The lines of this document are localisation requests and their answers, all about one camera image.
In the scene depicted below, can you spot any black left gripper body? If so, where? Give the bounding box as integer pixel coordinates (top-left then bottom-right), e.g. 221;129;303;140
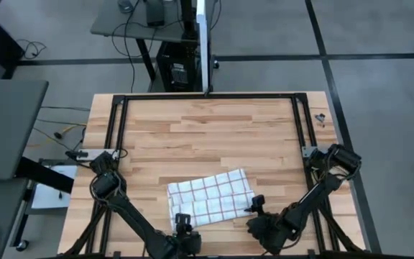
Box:
172;230;203;257

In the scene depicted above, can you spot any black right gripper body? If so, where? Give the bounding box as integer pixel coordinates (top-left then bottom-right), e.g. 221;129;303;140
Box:
246;214;287;255

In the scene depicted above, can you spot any white red-checked towel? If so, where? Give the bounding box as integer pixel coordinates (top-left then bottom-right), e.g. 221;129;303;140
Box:
166;168;257;231

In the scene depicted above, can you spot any white flat box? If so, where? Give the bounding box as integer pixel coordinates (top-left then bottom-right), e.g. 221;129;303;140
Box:
30;164;78;210

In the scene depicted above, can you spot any black computer tower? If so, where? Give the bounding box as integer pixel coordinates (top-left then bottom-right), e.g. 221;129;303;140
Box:
156;41;203;93

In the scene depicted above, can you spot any low grey desk top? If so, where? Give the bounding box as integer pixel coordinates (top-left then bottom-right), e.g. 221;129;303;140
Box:
0;178;30;259

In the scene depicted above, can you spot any grey desk with black legs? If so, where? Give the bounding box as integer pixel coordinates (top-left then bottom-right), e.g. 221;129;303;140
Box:
91;0;208;83

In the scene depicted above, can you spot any large grey desk top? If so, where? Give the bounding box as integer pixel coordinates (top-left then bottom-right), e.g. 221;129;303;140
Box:
0;79;75;195

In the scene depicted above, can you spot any black monitor pole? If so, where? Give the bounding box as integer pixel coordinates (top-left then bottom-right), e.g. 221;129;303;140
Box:
180;0;197;40

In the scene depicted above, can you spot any black power adapter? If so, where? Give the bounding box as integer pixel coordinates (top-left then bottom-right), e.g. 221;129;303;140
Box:
145;0;167;28

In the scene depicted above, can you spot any grey computer mouse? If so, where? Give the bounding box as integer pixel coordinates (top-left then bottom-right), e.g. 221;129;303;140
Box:
117;0;134;14

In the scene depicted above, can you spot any black aluminium table frame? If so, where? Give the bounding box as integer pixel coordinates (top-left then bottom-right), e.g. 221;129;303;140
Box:
63;92;365;259

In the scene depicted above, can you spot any yellow floor cable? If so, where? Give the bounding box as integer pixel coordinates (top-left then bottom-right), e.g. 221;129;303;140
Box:
27;124;88;148

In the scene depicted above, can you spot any long black desk cable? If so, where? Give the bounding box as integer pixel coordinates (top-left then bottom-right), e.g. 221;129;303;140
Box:
111;0;157;93

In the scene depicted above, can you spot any white vertical post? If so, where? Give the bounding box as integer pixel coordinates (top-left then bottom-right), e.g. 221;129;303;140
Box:
195;0;212;94

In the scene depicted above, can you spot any coiled black floor cable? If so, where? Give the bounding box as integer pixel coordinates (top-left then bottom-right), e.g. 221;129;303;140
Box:
15;38;48;60

